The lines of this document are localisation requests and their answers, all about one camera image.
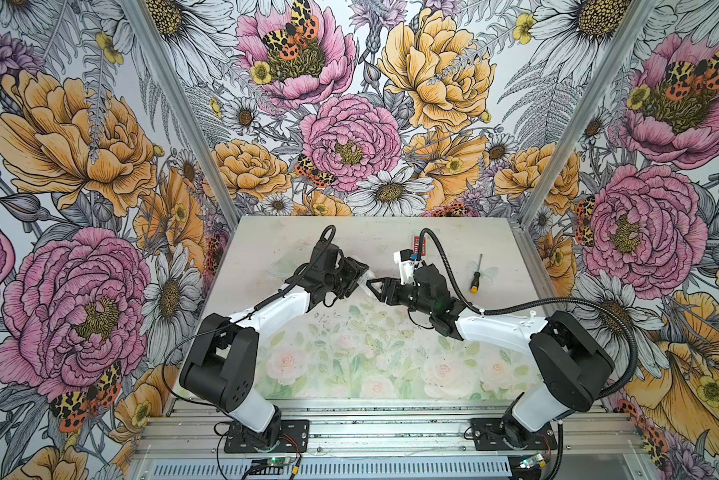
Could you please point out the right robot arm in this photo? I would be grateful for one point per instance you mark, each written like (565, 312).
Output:
(573, 367)

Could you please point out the left circuit board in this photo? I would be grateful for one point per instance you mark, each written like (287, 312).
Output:
(273, 463)

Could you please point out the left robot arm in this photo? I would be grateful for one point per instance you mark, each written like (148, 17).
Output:
(220, 367)

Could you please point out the circuit board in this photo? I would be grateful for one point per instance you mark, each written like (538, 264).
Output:
(533, 461)
(273, 463)

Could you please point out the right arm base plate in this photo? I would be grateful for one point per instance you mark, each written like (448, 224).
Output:
(496, 434)

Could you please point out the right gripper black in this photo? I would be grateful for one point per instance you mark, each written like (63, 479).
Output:
(384, 292)

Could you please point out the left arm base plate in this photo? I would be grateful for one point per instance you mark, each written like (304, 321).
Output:
(285, 436)

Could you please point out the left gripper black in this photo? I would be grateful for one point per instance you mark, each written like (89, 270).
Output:
(355, 269)

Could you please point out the red white remote control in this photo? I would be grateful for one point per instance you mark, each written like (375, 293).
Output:
(419, 246)

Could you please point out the right circuit board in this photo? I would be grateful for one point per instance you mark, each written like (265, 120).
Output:
(533, 461)

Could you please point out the aluminium frame rail front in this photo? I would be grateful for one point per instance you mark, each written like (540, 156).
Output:
(380, 427)

